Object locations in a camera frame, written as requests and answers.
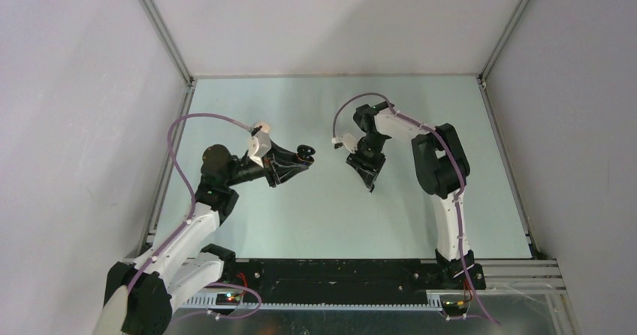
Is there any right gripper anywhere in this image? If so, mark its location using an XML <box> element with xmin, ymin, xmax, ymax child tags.
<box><xmin>347</xmin><ymin>132</ymin><xmax>388</xmax><ymax>189</ymax></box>

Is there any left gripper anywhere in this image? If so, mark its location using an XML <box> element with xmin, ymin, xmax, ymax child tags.
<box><xmin>225</xmin><ymin>139</ymin><xmax>308</xmax><ymax>188</ymax></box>

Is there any black earbud charging case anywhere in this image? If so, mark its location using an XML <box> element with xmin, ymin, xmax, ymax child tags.
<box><xmin>297</xmin><ymin>144</ymin><xmax>316</xmax><ymax>164</ymax></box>

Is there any beige earbud charging case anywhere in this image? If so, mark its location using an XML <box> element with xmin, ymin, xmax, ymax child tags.
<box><xmin>254</xmin><ymin>122</ymin><xmax>271</xmax><ymax>133</ymax></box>

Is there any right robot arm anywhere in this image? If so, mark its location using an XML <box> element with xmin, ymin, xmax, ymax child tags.
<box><xmin>331</xmin><ymin>102</ymin><xmax>479</xmax><ymax>290</ymax></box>

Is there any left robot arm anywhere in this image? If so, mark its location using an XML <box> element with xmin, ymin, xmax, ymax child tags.
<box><xmin>93</xmin><ymin>133</ymin><xmax>315</xmax><ymax>334</ymax></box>

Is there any left controller board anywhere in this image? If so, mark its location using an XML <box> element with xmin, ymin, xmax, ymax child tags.
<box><xmin>215</xmin><ymin>292</ymin><xmax>243</xmax><ymax>307</ymax></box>

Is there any controller board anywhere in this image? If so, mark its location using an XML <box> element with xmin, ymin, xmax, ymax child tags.
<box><xmin>440</xmin><ymin>300</ymin><xmax>469</xmax><ymax>321</ymax></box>
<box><xmin>215</xmin><ymin>292</ymin><xmax>243</xmax><ymax>307</ymax></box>

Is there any right controller board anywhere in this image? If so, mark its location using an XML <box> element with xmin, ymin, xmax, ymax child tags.
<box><xmin>440</xmin><ymin>300</ymin><xmax>469</xmax><ymax>321</ymax></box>

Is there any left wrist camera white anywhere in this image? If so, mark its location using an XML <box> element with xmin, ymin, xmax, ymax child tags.
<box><xmin>247</xmin><ymin>126</ymin><xmax>272</xmax><ymax>168</ymax></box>

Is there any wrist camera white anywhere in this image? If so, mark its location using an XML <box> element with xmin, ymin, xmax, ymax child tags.
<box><xmin>331</xmin><ymin>133</ymin><xmax>358</xmax><ymax>153</ymax></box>
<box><xmin>247</xmin><ymin>126</ymin><xmax>272</xmax><ymax>168</ymax></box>

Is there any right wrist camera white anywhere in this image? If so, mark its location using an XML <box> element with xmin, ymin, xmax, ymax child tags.
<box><xmin>331</xmin><ymin>133</ymin><xmax>358</xmax><ymax>153</ymax></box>

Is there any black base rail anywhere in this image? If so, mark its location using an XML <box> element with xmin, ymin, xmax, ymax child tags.
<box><xmin>221</xmin><ymin>258</ymin><xmax>486</xmax><ymax>306</ymax></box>

